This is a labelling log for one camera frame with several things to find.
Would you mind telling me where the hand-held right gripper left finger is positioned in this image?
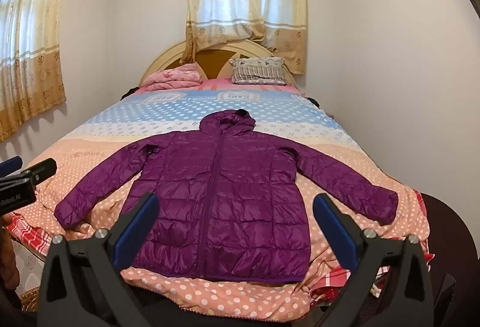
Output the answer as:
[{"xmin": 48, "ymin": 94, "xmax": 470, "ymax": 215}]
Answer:
[{"xmin": 35, "ymin": 192, "xmax": 160, "ymax": 327}]

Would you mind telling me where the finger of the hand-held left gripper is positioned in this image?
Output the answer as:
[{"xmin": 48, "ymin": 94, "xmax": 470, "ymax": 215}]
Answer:
[
  {"xmin": 0, "ymin": 157, "xmax": 24, "ymax": 173},
  {"xmin": 17, "ymin": 158, "xmax": 58, "ymax": 181}
]

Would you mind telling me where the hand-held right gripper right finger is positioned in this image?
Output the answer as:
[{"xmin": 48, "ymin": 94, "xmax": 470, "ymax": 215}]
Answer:
[{"xmin": 313, "ymin": 194, "xmax": 436, "ymax": 327}]

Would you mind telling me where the purple hooded puffer jacket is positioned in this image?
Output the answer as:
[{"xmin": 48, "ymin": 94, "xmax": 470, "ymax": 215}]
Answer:
[{"xmin": 53, "ymin": 109, "xmax": 400, "ymax": 283}]

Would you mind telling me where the person's left forearm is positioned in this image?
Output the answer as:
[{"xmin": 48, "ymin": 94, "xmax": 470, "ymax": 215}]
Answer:
[{"xmin": 0, "ymin": 215, "xmax": 20, "ymax": 290}]

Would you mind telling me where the red plaid sheet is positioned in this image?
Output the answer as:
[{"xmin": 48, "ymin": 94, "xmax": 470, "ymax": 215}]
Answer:
[{"xmin": 9, "ymin": 188, "xmax": 436, "ymax": 299}]

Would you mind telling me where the patterned mattress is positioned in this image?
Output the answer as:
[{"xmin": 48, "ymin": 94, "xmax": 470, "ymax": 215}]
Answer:
[{"xmin": 9, "ymin": 237, "xmax": 49, "ymax": 298}]

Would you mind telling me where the polka dot bedspread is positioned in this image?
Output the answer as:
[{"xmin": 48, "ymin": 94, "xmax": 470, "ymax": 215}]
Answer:
[{"xmin": 9, "ymin": 79, "xmax": 436, "ymax": 314}]

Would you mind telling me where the woven basket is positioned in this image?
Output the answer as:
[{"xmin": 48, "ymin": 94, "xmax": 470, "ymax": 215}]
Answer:
[{"xmin": 18, "ymin": 287, "xmax": 43, "ymax": 314}]

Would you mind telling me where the beige floral window curtain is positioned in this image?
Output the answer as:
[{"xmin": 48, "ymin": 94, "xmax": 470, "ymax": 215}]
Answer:
[
  {"xmin": 0, "ymin": 0, "xmax": 74, "ymax": 143},
  {"xmin": 180, "ymin": 0, "xmax": 309, "ymax": 76}
]

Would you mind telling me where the dark chair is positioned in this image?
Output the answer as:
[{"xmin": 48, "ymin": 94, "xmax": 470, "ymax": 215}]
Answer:
[{"xmin": 418, "ymin": 192, "xmax": 480, "ymax": 327}]

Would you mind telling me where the folded pink quilt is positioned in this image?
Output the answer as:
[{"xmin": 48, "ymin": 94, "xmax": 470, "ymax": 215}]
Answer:
[{"xmin": 140, "ymin": 63, "xmax": 204, "ymax": 92}]

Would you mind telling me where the patterned grey pillow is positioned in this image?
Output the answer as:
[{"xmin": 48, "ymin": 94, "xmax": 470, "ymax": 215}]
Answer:
[{"xmin": 229, "ymin": 56, "xmax": 289, "ymax": 85}]

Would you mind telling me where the cream wooden headboard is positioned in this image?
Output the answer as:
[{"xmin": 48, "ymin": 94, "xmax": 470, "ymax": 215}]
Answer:
[{"xmin": 139, "ymin": 39, "xmax": 297, "ymax": 87}]

